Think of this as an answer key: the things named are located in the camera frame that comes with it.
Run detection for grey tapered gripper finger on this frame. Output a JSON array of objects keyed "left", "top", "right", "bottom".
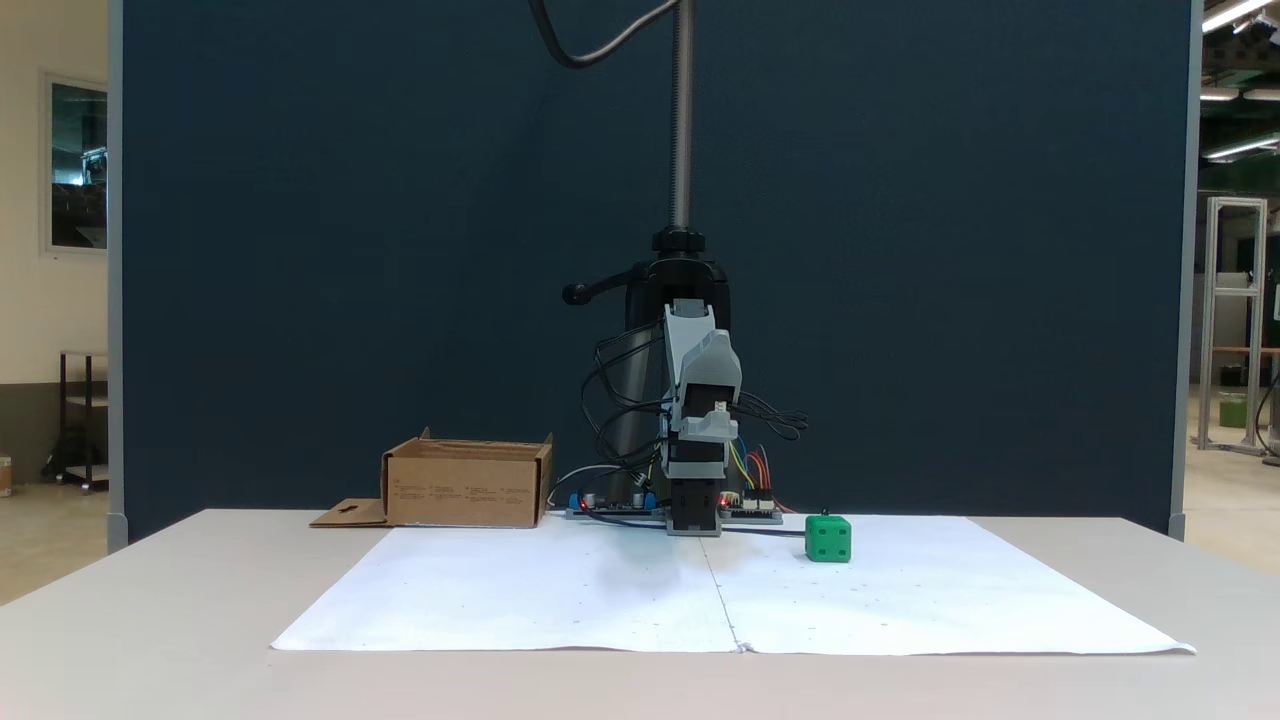
[{"left": 680, "top": 408, "right": 741, "bottom": 444}]

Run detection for green dice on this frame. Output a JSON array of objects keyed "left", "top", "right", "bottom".
[{"left": 805, "top": 514, "right": 853, "bottom": 564}]

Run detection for circuit board with blue parts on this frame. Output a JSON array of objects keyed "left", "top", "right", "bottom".
[{"left": 565, "top": 492, "right": 669, "bottom": 523}]

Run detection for black tripod with metal pole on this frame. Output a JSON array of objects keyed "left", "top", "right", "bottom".
[{"left": 563, "top": 0, "right": 741, "bottom": 506}]

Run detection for white paper sheet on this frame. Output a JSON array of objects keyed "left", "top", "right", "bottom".
[
  {"left": 700, "top": 515, "right": 1197, "bottom": 657},
  {"left": 272, "top": 527, "right": 741, "bottom": 653}
]

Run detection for brown cardboard box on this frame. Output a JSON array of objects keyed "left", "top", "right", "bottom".
[{"left": 310, "top": 428, "right": 554, "bottom": 529}]

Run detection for dark blue partition panel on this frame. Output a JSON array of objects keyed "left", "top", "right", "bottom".
[{"left": 108, "top": 0, "right": 1204, "bottom": 541}]

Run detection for dark shelf cart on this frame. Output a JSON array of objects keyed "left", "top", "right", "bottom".
[{"left": 42, "top": 350, "right": 109, "bottom": 493}]

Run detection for coloured jumper wire bundle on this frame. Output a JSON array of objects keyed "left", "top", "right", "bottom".
[{"left": 728, "top": 440, "right": 776, "bottom": 501}]

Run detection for circuit board with coloured wires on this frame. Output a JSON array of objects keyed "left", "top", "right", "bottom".
[{"left": 720, "top": 495, "right": 784, "bottom": 525}]

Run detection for grey thin cable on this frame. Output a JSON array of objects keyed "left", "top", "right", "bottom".
[{"left": 548, "top": 463, "right": 631, "bottom": 509}]

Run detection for grey hanging cable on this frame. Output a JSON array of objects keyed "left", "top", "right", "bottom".
[{"left": 528, "top": 0, "right": 681, "bottom": 69}]

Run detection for aluminium profile frame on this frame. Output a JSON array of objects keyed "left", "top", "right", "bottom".
[{"left": 1197, "top": 196, "right": 1269, "bottom": 456}]

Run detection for wall window with frame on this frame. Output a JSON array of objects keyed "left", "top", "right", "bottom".
[{"left": 42, "top": 72, "right": 109, "bottom": 256}]

